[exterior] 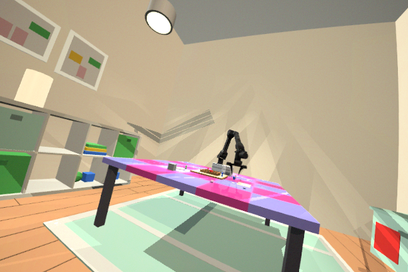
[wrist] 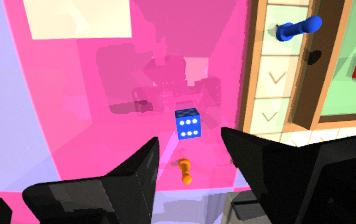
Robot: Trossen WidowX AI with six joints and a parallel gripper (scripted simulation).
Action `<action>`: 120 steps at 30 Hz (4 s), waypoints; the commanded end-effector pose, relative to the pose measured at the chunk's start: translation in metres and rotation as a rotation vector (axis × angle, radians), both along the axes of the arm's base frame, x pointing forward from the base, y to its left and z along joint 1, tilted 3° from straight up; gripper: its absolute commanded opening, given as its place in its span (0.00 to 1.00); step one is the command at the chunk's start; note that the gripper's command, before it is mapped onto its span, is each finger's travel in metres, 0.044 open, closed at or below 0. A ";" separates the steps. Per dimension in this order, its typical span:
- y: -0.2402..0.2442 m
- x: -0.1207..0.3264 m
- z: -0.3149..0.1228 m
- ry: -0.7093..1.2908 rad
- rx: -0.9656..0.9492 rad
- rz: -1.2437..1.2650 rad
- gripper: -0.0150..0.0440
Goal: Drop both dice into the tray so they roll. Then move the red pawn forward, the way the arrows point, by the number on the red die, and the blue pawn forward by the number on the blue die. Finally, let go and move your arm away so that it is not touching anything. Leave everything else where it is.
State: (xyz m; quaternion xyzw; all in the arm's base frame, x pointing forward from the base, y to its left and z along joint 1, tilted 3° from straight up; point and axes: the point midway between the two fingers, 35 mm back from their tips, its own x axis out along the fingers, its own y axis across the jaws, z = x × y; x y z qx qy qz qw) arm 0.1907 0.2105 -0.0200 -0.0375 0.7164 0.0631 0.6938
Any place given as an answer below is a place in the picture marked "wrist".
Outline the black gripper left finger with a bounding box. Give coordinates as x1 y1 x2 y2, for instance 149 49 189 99
21 136 160 224

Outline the blue die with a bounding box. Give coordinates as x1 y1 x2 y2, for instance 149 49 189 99
175 108 202 140

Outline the blue pawn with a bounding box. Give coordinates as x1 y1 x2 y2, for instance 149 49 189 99
276 16 322 42

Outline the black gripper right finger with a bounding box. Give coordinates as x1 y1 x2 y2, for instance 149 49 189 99
221 126 356 224

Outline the orange pawn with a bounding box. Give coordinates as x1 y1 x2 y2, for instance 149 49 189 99
178 159 192 185

